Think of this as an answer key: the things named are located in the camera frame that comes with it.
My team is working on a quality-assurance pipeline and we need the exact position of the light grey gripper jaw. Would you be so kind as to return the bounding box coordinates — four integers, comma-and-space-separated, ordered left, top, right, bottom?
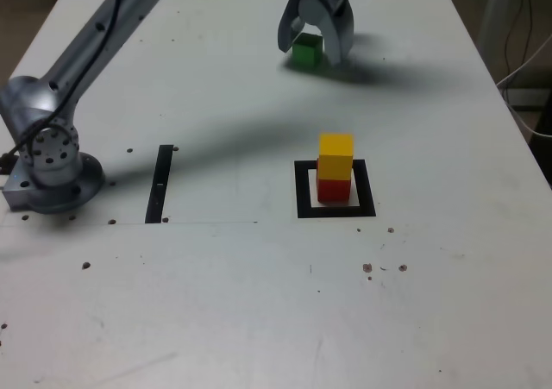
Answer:
298, 0, 357, 66

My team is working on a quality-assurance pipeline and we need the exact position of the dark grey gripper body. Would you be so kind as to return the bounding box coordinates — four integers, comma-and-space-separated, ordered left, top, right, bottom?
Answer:
308, 0, 348, 17

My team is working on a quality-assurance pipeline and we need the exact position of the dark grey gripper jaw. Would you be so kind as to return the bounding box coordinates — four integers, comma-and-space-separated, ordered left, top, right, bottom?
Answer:
277, 0, 304, 55

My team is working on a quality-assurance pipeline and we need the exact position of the green cube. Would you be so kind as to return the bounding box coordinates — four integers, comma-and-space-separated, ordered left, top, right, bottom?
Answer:
292, 33, 324, 71

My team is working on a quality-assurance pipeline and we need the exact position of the yellow cube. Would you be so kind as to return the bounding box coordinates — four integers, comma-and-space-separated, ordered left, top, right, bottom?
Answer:
317, 132, 355, 181

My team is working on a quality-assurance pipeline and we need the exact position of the red cube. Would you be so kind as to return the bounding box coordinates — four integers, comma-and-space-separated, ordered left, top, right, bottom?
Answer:
317, 158, 352, 204

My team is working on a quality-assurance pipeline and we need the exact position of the black tape square outline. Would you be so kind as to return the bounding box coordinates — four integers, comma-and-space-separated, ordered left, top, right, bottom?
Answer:
293, 159, 377, 220

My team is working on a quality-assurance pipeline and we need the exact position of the black tape strip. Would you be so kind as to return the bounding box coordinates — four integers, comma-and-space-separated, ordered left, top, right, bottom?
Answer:
144, 144, 175, 225

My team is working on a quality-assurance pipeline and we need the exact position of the white metal frame leg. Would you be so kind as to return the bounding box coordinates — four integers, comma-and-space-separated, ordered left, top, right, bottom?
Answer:
475, 0, 525, 62

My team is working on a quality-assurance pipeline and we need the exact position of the white cable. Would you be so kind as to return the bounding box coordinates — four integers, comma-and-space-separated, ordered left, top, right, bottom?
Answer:
495, 30, 552, 138

